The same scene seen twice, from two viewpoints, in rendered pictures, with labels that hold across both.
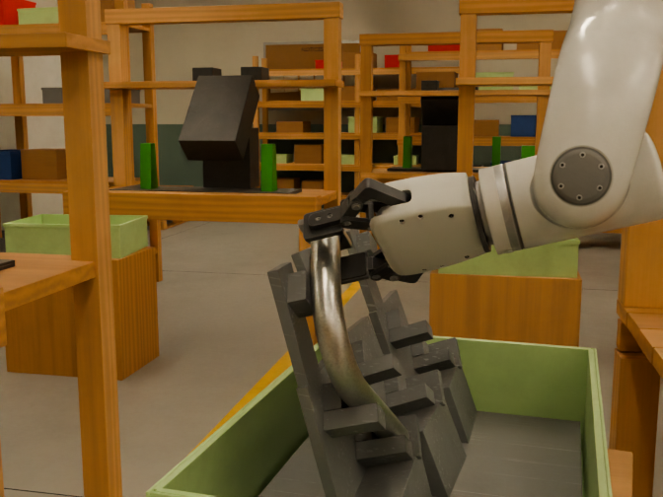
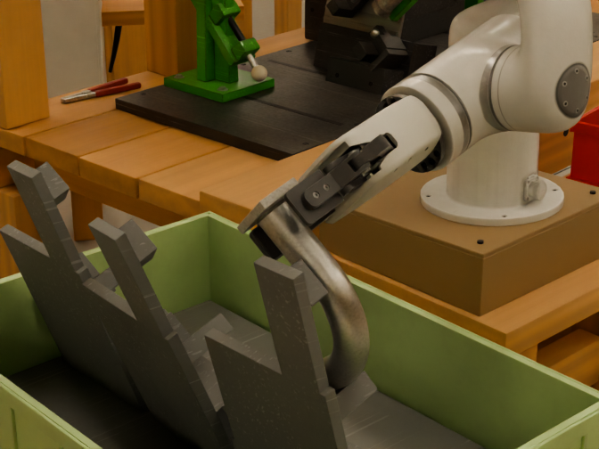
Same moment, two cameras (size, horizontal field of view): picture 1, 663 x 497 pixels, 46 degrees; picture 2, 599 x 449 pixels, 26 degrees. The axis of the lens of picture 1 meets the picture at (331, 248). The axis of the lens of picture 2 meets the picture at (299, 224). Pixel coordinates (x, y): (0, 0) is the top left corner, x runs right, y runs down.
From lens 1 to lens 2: 91 cm
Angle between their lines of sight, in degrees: 58
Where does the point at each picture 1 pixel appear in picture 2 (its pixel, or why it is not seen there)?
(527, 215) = (478, 127)
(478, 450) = not seen: hidden behind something
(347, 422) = (351, 405)
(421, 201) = (407, 142)
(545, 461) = not seen: hidden behind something
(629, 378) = (27, 218)
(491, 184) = (447, 104)
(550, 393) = (176, 282)
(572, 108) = (562, 28)
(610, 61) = not seen: outside the picture
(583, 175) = (578, 89)
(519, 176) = (464, 89)
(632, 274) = (11, 84)
